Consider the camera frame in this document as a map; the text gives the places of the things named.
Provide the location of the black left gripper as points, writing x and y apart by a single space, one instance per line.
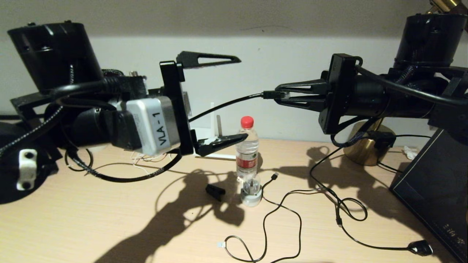
175 80

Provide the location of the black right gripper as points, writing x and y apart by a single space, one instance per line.
340 84

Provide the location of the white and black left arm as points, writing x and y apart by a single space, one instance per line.
55 54

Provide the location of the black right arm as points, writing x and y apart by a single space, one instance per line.
427 40

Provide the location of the white router with antennas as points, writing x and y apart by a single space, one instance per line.
219 156

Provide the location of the red-capped clear water bottle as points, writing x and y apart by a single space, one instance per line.
246 160

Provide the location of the gold desk lamp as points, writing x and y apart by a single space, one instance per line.
360 153

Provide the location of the small black clip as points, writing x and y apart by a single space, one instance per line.
215 191

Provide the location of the glass bulb on white base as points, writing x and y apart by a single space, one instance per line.
251 199

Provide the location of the crumpled white tissue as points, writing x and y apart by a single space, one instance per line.
410 152

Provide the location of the dark box with gold trim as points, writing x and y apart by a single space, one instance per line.
431 190

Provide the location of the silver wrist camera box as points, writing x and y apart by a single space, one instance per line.
153 124

